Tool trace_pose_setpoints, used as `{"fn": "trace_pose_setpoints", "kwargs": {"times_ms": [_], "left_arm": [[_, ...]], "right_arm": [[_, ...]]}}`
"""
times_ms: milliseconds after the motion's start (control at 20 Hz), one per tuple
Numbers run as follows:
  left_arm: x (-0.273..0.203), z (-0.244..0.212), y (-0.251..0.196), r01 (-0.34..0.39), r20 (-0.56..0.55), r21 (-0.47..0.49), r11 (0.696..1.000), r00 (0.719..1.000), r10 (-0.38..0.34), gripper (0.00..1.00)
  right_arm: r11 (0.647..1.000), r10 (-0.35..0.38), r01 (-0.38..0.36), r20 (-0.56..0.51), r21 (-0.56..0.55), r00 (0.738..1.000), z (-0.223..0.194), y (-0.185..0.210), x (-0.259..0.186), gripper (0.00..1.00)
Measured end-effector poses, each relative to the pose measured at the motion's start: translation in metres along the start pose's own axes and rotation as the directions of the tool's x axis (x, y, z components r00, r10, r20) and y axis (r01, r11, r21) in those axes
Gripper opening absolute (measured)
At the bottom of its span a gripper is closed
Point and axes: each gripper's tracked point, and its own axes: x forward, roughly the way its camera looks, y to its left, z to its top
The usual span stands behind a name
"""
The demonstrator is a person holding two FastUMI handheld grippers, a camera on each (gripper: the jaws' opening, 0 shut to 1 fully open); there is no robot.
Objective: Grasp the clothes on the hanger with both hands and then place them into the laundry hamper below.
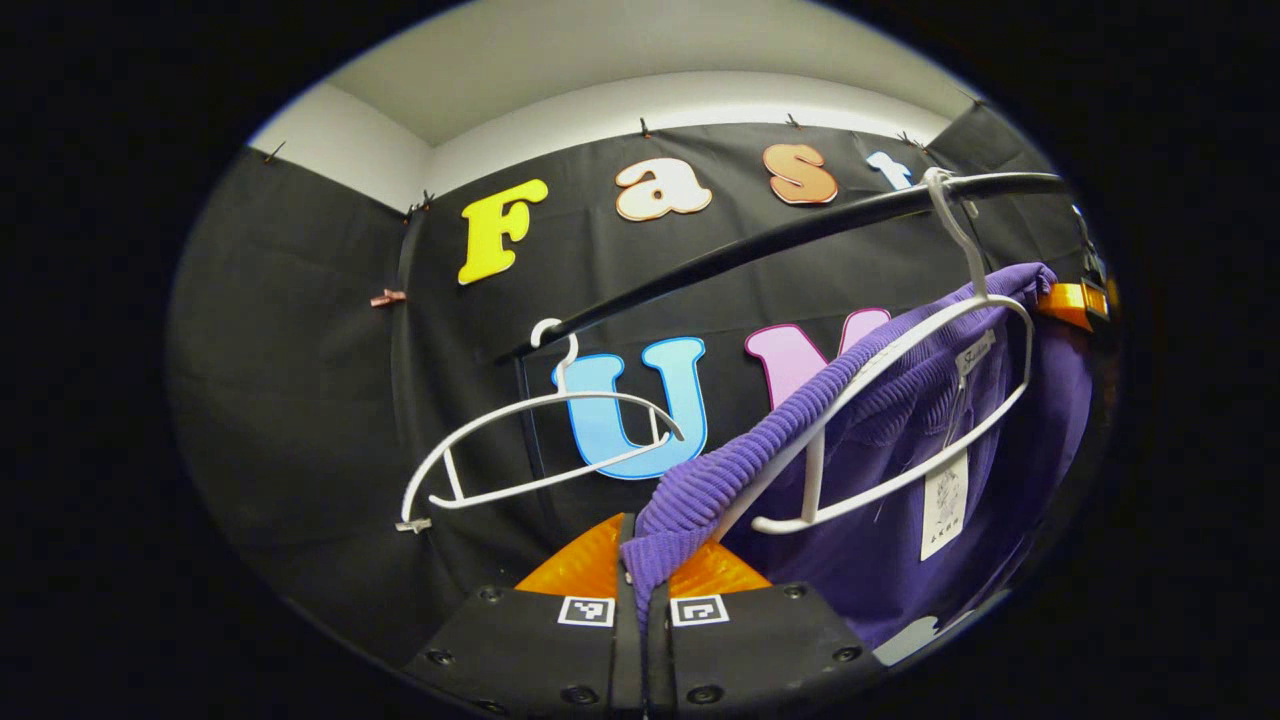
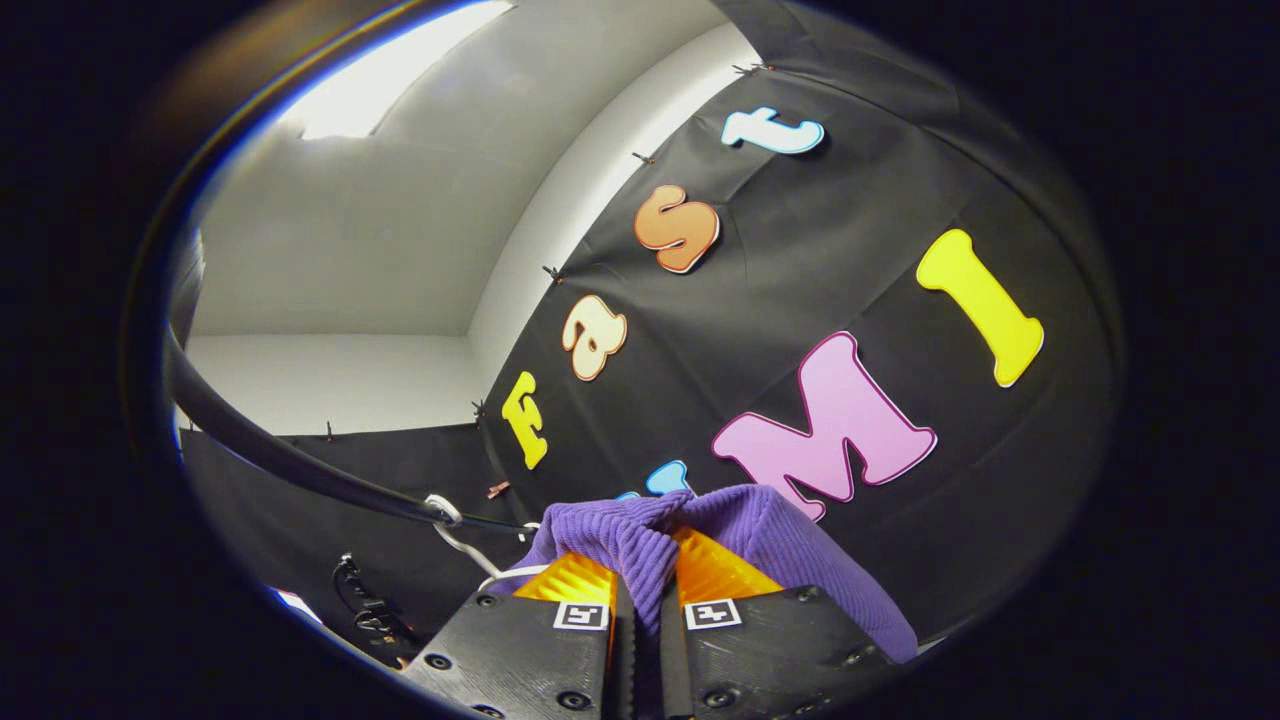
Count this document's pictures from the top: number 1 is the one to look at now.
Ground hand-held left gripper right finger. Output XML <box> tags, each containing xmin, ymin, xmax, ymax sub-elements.
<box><xmin>646</xmin><ymin>540</ymin><xmax>888</xmax><ymax>719</ymax></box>

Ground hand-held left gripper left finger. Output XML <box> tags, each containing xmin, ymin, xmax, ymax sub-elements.
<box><xmin>403</xmin><ymin>513</ymin><xmax>643</xmax><ymax>719</ymax></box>

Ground white plastic hanger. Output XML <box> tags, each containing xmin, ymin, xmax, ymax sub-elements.
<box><xmin>715</xmin><ymin>168</ymin><xmax>1037</xmax><ymax>536</ymax></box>
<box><xmin>397</xmin><ymin>318</ymin><xmax>687</xmax><ymax>531</ymax></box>

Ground purple corduroy jacket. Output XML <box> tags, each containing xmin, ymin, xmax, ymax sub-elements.
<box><xmin>620</xmin><ymin>262</ymin><xmax>1096</xmax><ymax>651</ymax></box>

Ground black clothes rack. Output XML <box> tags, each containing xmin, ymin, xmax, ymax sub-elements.
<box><xmin>495</xmin><ymin>172</ymin><xmax>1067</xmax><ymax>481</ymax></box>

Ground black backdrop cloth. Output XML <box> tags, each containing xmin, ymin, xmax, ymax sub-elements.
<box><xmin>165</xmin><ymin>100</ymin><xmax>1111</xmax><ymax>671</ymax></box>

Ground row of black clips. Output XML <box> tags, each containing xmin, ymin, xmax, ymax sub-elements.
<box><xmin>262</xmin><ymin>92</ymin><xmax>986</xmax><ymax>213</ymax></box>

